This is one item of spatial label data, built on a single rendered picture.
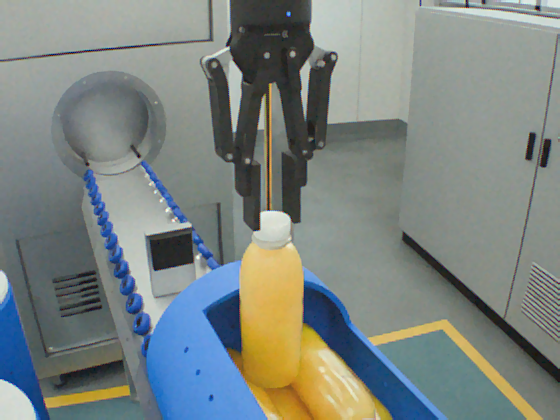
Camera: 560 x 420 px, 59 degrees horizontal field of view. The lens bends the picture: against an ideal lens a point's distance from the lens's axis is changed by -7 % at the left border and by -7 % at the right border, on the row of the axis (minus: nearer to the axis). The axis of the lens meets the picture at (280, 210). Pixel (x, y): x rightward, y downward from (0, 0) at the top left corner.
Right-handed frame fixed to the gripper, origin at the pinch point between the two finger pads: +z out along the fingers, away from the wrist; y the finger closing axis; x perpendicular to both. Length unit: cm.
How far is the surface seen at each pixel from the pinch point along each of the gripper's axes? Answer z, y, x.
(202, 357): 17.3, 8.9, 1.3
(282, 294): 10.2, 0.3, 3.4
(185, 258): 34, -3, -52
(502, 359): 135, -150, -78
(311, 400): 24.5, -2.5, 5.4
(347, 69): 58, -265, -411
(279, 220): 3.0, -0.5, 0.7
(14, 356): 46, 35, -47
